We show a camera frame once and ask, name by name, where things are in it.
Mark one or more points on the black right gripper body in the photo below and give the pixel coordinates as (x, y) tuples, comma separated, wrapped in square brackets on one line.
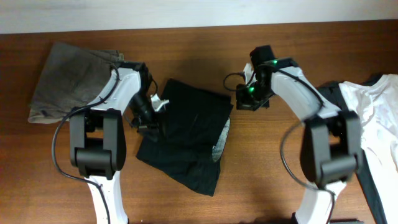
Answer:
[(249, 104)]

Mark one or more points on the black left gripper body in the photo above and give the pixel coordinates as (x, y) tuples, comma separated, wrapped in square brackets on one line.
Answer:
[(149, 129)]

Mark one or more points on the black shorts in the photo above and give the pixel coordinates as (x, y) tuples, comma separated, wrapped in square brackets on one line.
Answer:
[(195, 128)]

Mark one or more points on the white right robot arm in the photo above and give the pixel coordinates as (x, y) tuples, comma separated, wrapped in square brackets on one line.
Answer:
[(330, 153)]

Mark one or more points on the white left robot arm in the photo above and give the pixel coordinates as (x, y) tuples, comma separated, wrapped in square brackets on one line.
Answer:
[(98, 146)]

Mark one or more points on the folded grey shorts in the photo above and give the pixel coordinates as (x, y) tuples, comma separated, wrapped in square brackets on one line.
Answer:
[(71, 77)]

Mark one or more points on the white t-shirt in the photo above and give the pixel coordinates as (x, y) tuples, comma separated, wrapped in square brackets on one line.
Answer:
[(376, 106)]

